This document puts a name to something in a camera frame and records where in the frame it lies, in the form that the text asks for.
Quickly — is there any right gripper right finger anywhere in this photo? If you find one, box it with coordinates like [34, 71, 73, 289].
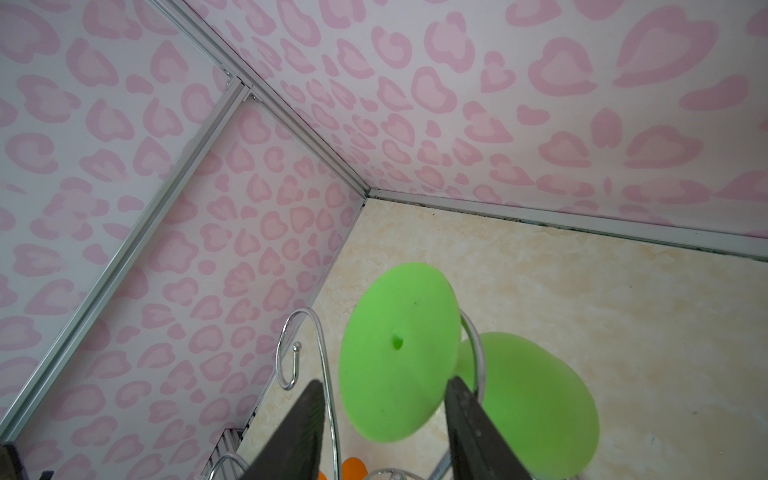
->
[444, 376, 531, 480]

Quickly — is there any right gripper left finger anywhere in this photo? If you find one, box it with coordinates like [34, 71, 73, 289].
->
[240, 380, 325, 480]

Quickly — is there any orange wine glass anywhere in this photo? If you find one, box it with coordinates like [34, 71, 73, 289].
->
[341, 457, 368, 480]

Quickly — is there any green wine glass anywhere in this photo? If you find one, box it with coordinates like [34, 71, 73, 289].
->
[339, 263, 600, 479]

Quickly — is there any chrome wire glass rack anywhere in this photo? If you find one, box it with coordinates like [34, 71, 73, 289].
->
[206, 307, 487, 480]

